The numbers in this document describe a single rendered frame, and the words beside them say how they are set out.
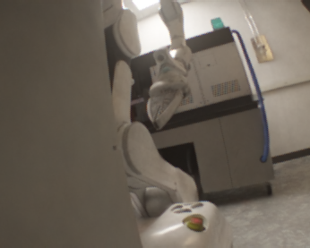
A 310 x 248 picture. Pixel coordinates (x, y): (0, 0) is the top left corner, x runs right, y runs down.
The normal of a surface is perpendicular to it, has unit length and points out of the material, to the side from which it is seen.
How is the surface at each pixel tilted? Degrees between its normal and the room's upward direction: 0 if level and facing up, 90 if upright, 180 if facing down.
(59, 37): 90
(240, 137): 90
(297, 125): 90
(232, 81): 90
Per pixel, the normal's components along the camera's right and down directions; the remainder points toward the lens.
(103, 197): 0.92, -0.23
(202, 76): -0.35, -0.06
